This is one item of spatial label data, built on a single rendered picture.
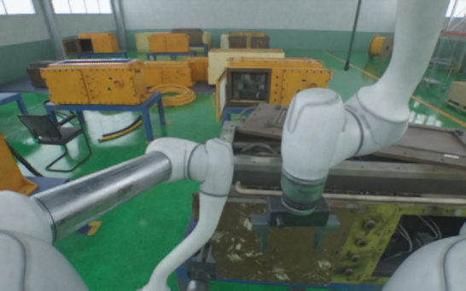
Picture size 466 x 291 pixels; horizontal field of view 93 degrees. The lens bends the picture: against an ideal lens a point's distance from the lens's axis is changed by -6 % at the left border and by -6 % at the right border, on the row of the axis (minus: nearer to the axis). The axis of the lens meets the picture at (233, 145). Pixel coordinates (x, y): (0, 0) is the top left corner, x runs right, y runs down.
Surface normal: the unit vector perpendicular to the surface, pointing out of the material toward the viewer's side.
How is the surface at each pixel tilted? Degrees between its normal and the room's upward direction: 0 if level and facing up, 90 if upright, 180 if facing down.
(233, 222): 90
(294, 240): 90
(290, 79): 90
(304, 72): 90
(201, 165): 59
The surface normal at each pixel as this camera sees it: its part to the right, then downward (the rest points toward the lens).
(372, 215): -0.09, 0.48
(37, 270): 0.85, -0.52
